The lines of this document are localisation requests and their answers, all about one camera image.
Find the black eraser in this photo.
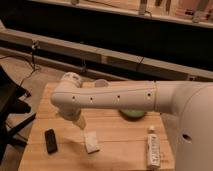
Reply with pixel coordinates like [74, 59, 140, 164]
[45, 129, 58, 154]

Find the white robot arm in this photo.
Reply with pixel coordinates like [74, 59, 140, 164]
[51, 72, 213, 171]

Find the white sponge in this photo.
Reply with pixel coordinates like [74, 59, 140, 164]
[84, 131, 100, 154]

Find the white plastic cup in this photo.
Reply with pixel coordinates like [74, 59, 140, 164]
[94, 79, 109, 87]

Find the green bowl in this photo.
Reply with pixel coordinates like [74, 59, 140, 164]
[121, 110, 145, 119]

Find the white tube bottle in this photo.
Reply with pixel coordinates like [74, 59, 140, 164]
[147, 126, 160, 171]

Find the black chair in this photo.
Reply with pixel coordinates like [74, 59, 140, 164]
[0, 65, 35, 163]

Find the black floor cable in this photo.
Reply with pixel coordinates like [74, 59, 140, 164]
[0, 41, 42, 88]

